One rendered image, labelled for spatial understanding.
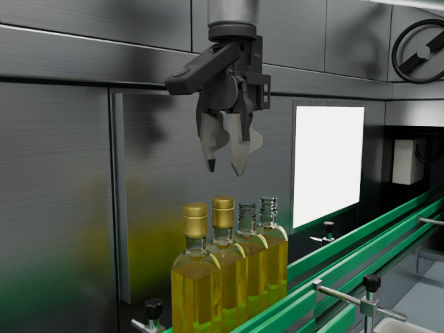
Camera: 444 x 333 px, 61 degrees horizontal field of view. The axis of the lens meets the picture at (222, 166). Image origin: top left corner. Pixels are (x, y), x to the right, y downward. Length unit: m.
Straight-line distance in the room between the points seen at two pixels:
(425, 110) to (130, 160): 1.15
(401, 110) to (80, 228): 1.23
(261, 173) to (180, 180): 0.24
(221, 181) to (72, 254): 0.31
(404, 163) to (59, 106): 1.37
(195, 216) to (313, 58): 0.67
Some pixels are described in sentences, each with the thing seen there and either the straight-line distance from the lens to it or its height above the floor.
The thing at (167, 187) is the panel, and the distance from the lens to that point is 0.65.
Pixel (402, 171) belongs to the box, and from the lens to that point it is 1.67.
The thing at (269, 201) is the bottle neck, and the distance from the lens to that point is 0.65.
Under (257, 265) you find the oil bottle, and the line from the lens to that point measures 0.63.
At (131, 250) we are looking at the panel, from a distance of 0.63.
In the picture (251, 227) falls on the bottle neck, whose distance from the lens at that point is 0.62.
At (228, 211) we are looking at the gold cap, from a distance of 0.56.
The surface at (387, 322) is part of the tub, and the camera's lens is 0.95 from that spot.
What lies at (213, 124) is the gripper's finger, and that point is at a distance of 0.57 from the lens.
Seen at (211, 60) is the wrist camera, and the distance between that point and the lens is 0.52.
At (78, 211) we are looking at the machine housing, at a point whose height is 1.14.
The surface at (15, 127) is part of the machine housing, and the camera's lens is 0.56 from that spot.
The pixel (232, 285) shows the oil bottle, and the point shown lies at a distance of 0.59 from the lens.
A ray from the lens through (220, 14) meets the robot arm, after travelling 0.56.
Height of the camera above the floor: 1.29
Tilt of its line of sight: 8 degrees down
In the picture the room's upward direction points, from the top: straight up
